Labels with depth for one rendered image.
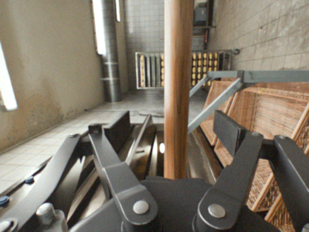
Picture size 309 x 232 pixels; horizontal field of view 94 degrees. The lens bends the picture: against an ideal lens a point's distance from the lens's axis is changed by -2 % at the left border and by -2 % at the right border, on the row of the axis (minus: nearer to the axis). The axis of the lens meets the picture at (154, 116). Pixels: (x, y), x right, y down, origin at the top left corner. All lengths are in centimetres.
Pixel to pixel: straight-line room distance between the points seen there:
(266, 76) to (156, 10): 503
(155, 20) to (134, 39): 84
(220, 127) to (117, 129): 12
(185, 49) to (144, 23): 526
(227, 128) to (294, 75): 53
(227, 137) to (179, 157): 6
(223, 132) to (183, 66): 8
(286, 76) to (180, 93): 54
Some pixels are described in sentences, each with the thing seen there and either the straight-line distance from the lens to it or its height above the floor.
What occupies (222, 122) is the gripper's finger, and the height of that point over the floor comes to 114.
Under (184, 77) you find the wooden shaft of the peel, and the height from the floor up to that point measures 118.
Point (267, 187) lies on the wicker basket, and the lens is 77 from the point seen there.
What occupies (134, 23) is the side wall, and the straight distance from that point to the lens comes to 548.
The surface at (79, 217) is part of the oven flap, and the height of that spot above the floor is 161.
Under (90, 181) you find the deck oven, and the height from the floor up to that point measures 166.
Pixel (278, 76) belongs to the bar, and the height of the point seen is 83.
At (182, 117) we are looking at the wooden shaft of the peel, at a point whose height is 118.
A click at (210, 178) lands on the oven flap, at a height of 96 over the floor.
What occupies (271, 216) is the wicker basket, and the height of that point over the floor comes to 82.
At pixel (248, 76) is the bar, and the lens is 60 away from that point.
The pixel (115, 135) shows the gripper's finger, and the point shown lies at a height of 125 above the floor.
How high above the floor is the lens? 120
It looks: 5 degrees up
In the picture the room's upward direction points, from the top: 90 degrees counter-clockwise
